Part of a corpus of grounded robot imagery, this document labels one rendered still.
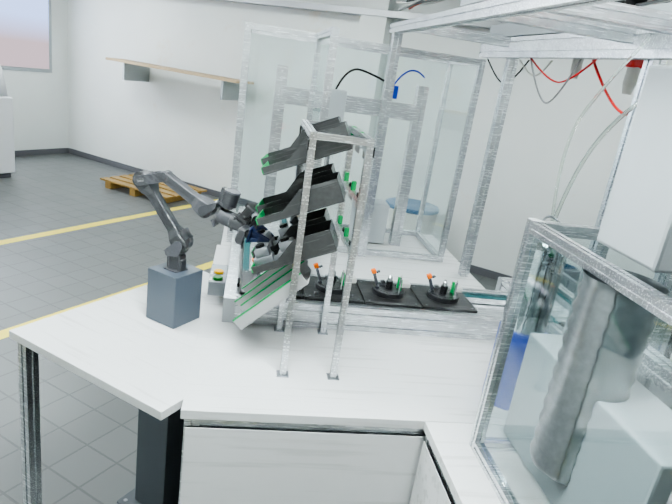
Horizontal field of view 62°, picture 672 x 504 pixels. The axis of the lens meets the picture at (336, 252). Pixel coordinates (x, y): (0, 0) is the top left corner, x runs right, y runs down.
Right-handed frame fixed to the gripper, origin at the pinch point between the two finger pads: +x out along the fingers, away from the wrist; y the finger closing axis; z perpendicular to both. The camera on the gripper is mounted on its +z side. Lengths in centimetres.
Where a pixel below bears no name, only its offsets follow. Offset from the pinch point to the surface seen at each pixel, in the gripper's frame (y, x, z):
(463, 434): -33, 85, -17
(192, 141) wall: 517, -238, -164
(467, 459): -45, 86, -16
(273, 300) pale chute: -21.3, 15.0, -9.7
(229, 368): -28.2, 10.6, -36.1
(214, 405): -49, 14, -34
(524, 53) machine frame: 100, 62, 87
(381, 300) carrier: 31, 49, -19
